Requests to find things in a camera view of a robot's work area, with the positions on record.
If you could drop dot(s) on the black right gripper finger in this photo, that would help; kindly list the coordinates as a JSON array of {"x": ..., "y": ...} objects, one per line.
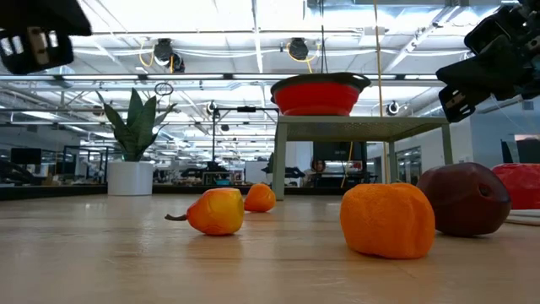
[
  {"x": 481, "y": 69},
  {"x": 457, "y": 105}
]

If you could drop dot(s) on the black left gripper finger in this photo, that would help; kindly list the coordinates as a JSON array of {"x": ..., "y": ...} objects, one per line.
[{"x": 36, "y": 52}]

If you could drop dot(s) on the dark red pomegranate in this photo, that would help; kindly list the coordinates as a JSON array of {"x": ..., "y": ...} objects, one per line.
[{"x": 468, "y": 198}]

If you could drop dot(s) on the red collapsible colander grey rim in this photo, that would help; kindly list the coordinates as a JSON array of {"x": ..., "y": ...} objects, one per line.
[{"x": 318, "y": 99}]

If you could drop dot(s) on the small orange-yellow peach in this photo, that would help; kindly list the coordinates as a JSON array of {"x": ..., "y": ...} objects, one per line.
[{"x": 259, "y": 198}]

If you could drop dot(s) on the yellow-red pear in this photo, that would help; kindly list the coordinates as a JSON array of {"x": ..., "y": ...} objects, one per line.
[{"x": 217, "y": 211}]

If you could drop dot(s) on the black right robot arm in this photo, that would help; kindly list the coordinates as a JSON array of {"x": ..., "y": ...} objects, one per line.
[{"x": 532, "y": 12}]

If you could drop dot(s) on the orange fruit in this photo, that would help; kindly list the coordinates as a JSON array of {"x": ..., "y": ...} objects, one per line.
[{"x": 387, "y": 221}]

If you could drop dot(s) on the dark screen panel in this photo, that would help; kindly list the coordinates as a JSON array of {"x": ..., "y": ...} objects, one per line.
[{"x": 529, "y": 152}]

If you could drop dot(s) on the green perforated metal shelf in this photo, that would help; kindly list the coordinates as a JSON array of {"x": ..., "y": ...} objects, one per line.
[{"x": 363, "y": 126}]

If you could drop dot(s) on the black monitor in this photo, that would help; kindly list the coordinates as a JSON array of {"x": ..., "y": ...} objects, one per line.
[
  {"x": 337, "y": 150},
  {"x": 25, "y": 156}
]

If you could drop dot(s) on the person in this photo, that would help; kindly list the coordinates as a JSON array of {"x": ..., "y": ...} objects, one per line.
[{"x": 319, "y": 166}]

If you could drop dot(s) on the snake plant in white pot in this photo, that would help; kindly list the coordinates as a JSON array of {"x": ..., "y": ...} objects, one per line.
[{"x": 131, "y": 179}]

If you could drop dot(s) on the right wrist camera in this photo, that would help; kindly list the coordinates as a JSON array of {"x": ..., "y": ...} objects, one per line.
[{"x": 489, "y": 31}]

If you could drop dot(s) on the black aluminium table frame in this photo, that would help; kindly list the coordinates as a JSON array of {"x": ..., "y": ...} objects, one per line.
[{"x": 190, "y": 190}]

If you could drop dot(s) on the black metal frame rig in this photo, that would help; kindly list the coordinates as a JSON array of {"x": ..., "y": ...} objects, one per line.
[{"x": 246, "y": 109}]

